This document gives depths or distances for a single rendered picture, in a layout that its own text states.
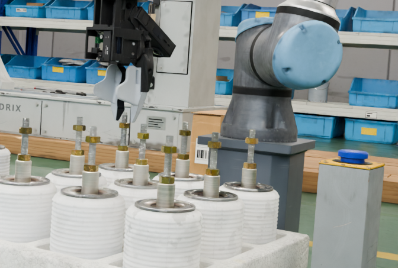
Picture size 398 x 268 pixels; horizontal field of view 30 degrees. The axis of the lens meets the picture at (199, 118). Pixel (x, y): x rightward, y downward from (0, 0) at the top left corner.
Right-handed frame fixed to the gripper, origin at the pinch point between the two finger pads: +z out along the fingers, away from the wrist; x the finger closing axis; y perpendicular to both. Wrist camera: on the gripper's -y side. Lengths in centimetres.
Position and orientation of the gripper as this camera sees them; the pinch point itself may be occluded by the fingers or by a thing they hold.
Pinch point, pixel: (128, 113)
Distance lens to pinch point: 124.7
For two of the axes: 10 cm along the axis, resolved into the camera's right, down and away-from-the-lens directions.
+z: -0.7, 10.0, 0.6
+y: -6.9, 0.0, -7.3
